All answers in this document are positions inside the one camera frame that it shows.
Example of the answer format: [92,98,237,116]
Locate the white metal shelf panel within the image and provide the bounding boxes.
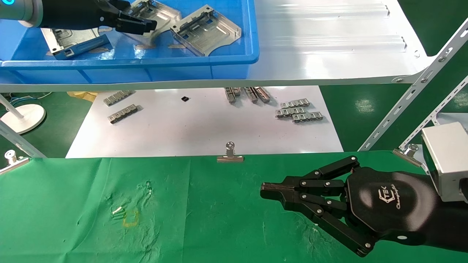
[0,0,436,92]

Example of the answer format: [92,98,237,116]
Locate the white slotted metal strut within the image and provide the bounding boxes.
[0,121,47,159]
[358,16,468,152]
[399,75,468,150]

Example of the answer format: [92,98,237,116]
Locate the thin blue and white wires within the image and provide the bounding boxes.
[8,92,54,106]

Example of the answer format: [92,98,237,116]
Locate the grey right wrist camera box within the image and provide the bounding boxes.
[421,122,468,203]

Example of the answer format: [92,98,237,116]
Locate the white flat board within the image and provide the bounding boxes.
[66,86,344,158]

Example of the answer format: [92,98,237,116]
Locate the yellow crumpled material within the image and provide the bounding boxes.
[67,91,98,103]

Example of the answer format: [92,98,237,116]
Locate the blue plastic bin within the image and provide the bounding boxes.
[0,0,260,85]

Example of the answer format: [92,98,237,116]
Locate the green cloth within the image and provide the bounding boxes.
[0,150,468,263]

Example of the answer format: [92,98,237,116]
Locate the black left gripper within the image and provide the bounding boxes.
[66,0,158,35]

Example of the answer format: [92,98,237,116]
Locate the silver binder clip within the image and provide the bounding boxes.
[0,149,30,175]
[216,141,244,163]
[393,144,426,168]

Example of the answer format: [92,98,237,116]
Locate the white round stand base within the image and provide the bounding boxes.
[0,94,46,135]

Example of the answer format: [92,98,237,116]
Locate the sheet metal part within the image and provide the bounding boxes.
[170,4,242,57]
[40,26,113,61]
[122,0,182,41]

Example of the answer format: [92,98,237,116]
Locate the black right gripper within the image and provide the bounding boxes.
[260,156,439,257]

